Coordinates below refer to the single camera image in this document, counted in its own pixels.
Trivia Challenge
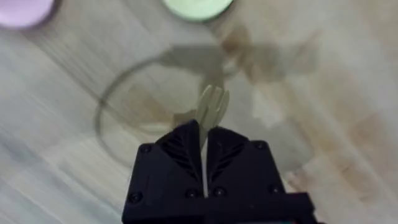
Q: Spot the pink plate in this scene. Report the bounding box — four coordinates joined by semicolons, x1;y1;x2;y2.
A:
0;0;58;29

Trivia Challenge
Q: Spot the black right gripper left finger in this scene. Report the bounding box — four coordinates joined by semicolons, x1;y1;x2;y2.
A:
122;119;206;220

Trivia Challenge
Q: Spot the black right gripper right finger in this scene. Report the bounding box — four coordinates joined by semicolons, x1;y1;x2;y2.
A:
206;126;289;200

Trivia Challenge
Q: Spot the green container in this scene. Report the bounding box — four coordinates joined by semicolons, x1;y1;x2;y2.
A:
160;0;234;22

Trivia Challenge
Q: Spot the wooden fork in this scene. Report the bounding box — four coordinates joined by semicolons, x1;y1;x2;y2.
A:
196;84;231;198

